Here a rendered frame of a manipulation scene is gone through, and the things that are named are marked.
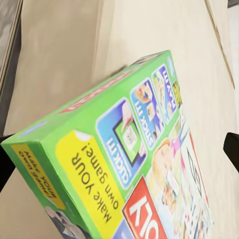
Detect board game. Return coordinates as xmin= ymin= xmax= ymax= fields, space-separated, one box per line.
xmin=0 ymin=50 xmax=214 ymax=239

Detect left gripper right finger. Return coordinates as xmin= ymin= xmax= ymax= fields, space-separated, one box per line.
xmin=223 ymin=132 xmax=239 ymax=172

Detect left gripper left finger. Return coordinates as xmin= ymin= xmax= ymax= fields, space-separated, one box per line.
xmin=0 ymin=136 xmax=16 ymax=192

